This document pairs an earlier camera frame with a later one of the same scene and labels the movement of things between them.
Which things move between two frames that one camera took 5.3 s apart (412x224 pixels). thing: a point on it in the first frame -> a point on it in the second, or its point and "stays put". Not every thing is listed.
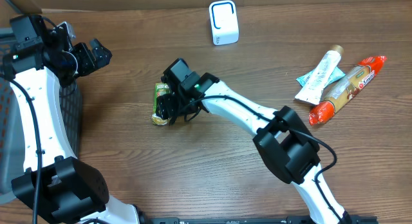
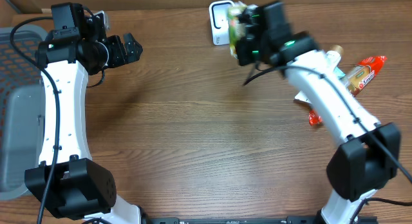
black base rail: x=343 y=219 stays put
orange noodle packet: x=346 y=89 stays put
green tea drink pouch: x=161 y=89 -> x=236 y=29
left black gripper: x=93 y=56 -> x=120 y=51
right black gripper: x=172 y=104 -> x=246 y=58
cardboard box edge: x=98 y=1 stays put
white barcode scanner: x=224 y=22 stays put
